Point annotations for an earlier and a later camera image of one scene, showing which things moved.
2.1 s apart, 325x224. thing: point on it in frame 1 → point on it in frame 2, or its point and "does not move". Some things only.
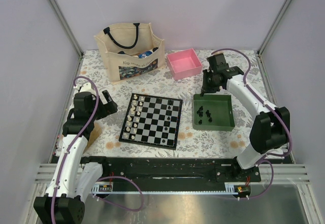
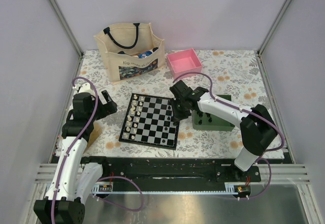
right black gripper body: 209,85 → 180,112
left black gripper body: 106,109 does not move
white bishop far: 132,109 does not move
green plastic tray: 213,112 does not move
